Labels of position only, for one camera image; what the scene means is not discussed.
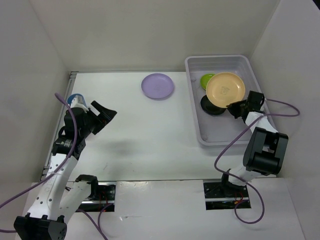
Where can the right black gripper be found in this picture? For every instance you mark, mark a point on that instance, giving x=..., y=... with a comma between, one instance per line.
x=233, y=107

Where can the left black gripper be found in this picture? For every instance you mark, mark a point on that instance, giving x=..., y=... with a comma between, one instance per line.
x=106, y=114

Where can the orange plate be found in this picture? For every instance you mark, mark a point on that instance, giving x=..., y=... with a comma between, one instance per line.
x=224, y=89

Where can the black plate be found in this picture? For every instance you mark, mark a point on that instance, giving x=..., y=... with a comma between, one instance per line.
x=210, y=108

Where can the green plate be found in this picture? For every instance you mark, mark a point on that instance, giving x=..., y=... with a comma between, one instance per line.
x=205, y=79

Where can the purple plate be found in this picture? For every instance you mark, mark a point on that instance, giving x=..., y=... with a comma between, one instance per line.
x=157, y=86

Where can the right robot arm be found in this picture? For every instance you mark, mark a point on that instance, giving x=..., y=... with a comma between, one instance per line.
x=265, y=152

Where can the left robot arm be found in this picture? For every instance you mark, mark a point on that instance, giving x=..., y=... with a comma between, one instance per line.
x=52, y=209

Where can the clear plastic bin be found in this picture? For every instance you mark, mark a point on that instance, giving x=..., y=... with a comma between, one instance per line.
x=214, y=131

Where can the blue cup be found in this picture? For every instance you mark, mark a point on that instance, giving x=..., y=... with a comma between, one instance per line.
x=76, y=98

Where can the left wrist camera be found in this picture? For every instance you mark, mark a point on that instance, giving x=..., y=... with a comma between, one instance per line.
x=77, y=105

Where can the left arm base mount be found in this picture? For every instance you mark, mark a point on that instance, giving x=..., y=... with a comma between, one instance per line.
x=101, y=197

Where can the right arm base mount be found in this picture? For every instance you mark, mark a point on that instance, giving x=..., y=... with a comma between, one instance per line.
x=218, y=198

